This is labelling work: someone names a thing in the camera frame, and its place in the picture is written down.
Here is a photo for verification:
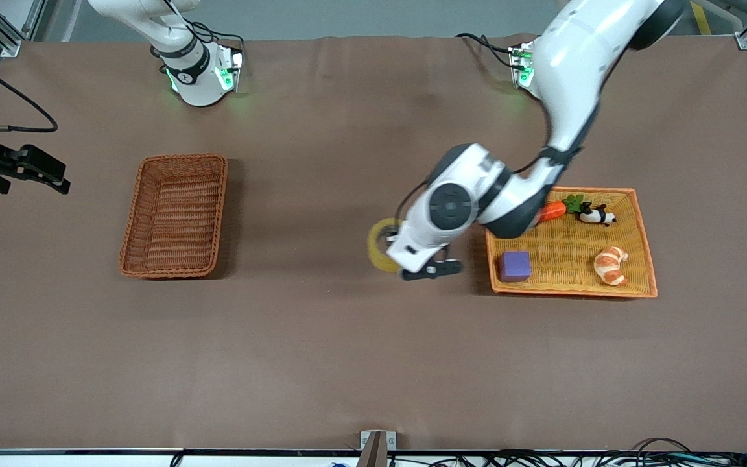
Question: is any purple cube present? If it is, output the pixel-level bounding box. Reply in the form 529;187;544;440
499;251;532;283

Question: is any black white panda toy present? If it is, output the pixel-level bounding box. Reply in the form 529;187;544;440
579;202;617;227

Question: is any black cable bundle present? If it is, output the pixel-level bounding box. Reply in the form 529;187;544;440
386;438;747;467

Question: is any orange wicker basket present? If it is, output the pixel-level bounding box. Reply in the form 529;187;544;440
484;187;658;299

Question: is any brown wicker basket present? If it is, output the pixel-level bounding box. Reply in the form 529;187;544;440
119;153;228;280

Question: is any brown table cover mat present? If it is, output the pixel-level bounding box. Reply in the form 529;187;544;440
0;34;747;453

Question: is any black right base cable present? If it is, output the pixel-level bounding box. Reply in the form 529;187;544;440
182;19;246;56

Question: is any orange toy carrot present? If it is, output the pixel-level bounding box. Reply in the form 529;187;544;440
538;193;586;224

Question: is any clear yellowish tape roll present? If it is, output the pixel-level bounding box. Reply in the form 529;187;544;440
367;217;407;274

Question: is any metal mount bracket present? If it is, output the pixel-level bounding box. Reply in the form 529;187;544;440
355;430;397;467

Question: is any toy croissant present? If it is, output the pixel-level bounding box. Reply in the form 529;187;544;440
593;246;629;287

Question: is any black base cable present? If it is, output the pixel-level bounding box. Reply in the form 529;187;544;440
182;19;246;56
456;32;518;69

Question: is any black left base cable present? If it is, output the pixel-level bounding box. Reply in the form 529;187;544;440
456;32;518;69

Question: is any white table edge rail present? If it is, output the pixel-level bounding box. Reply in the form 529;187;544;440
0;448;747;467

